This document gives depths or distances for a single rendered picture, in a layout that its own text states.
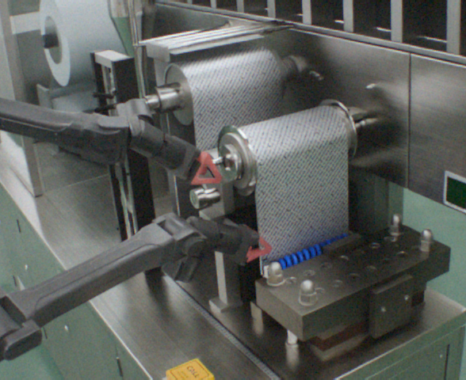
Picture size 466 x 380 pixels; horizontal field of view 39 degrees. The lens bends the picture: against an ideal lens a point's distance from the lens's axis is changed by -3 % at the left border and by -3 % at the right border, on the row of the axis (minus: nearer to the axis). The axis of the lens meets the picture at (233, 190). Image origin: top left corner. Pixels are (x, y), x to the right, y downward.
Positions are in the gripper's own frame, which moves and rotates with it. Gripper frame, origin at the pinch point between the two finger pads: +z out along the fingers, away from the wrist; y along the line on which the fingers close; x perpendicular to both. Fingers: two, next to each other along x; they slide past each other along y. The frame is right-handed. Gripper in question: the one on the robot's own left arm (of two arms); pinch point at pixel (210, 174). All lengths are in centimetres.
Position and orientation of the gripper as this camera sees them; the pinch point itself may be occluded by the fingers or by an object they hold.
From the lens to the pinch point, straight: 135.5
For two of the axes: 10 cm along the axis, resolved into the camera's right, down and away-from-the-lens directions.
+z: 7.0, 3.8, 6.1
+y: 5.2, 3.1, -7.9
